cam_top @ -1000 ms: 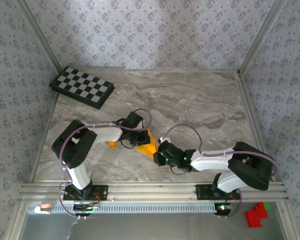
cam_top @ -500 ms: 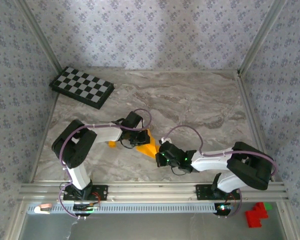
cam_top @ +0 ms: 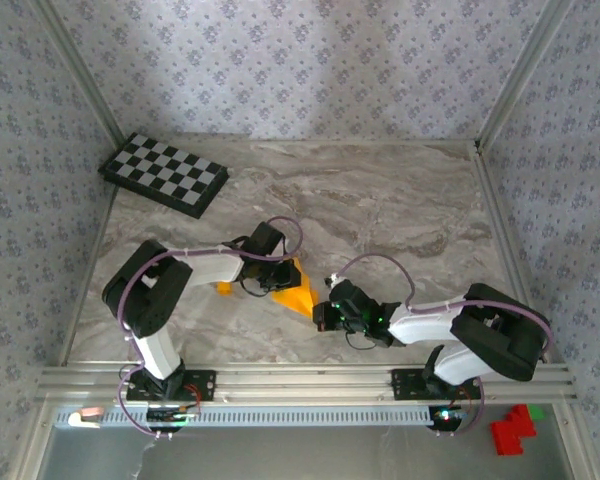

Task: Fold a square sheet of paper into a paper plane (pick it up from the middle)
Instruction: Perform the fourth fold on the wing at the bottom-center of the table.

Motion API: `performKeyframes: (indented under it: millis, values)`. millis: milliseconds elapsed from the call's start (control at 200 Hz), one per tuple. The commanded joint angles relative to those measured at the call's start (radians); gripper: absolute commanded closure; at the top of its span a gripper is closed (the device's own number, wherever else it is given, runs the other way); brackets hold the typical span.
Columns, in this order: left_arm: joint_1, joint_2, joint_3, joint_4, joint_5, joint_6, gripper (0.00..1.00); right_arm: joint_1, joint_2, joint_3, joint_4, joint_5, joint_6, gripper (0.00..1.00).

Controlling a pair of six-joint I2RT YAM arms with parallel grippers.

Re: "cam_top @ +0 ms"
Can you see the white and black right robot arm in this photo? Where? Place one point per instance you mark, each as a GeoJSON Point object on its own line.
{"type": "Point", "coordinates": [420, 325]}

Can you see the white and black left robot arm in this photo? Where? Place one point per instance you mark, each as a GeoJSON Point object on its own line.
{"type": "Point", "coordinates": [215, 267]}

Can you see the small orange block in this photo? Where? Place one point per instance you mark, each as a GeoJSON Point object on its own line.
{"type": "Point", "coordinates": [225, 289]}

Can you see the black and grey checkerboard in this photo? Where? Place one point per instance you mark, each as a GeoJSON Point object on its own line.
{"type": "Point", "coordinates": [165, 172]}

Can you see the red toy brick stack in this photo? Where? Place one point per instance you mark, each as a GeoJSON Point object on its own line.
{"type": "Point", "coordinates": [510, 435]}

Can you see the green toy brick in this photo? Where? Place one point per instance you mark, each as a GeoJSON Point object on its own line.
{"type": "Point", "coordinates": [537, 414]}

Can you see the pink and white small object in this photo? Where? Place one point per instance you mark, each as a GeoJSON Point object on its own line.
{"type": "Point", "coordinates": [87, 416]}

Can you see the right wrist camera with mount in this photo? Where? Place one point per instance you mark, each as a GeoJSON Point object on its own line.
{"type": "Point", "coordinates": [347, 295]}

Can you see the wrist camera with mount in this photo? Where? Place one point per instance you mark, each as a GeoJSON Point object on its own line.
{"type": "Point", "coordinates": [267, 239]}
{"type": "Point", "coordinates": [347, 295]}

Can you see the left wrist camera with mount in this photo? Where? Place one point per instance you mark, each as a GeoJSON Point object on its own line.
{"type": "Point", "coordinates": [267, 239]}

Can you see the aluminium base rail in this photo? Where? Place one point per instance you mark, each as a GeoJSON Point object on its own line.
{"type": "Point", "coordinates": [305, 382]}

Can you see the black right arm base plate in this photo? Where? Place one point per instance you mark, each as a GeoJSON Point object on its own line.
{"type": "Point", "coordinates": [405, 385]}

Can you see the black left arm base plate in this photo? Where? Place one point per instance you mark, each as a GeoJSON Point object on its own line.
{"type": "Point", "coordinates": [205, 385]}

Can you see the aluminium right side rail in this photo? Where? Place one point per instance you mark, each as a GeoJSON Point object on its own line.
{"type": "Point", "coordinates": [507, 240]}

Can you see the aluminium left side rail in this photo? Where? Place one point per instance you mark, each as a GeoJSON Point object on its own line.
{"type": "Point", "coordinates": [103, 230]}

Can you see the aluminium left corner post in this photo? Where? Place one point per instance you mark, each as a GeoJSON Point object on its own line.
{"type": "Point", "coordinates": [83, 70]}

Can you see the aluminium corner post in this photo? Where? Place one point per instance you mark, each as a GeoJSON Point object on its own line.
{"type": "Point", "coordinates": [522, 70]}
{"type": "Point", "coordinates": [83, 70]}

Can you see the aluminium right corner post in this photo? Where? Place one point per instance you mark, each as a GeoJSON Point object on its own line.
{"type": "Point", "coordinates": [522, 70]}

